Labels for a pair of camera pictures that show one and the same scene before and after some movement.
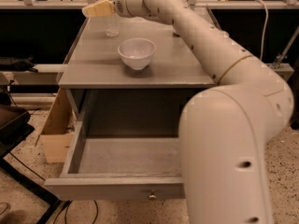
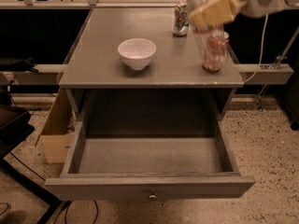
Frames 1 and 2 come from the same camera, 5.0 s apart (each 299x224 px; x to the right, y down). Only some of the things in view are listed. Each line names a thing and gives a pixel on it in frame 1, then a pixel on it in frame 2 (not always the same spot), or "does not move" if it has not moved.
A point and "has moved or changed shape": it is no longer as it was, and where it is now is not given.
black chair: [15, 127] does not move
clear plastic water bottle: [111, 21] has moved or changed shape
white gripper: [120, 3] to [260, 2]
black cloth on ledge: [8, 63] does not move
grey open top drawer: [119, 168] does not move
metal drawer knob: [152, 196] does not move
